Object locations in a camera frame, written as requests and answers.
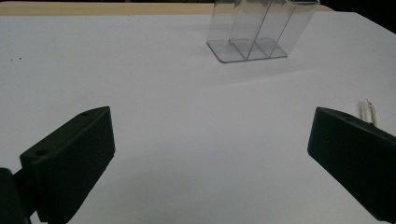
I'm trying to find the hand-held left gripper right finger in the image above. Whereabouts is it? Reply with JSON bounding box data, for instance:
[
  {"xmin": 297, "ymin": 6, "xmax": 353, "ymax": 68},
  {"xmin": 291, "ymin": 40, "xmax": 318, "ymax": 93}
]
[{"xmin": 306, "ymin": 106, "xmax": 396, "ymax": 224}]

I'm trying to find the clear plastic compartment organizer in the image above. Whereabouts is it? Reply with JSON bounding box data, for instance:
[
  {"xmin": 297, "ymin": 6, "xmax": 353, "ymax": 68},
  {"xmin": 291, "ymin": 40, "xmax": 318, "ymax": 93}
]
[{"xmin": 205, "ymin": 0, "xmax": 321, "ymax": 63}]

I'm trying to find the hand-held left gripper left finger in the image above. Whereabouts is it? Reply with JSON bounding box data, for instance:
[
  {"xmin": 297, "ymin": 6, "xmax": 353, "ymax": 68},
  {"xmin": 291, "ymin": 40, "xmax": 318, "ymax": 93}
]
[{"xmin": 19, "ymin": 105, "xmax": 116, "ymax": 224}]

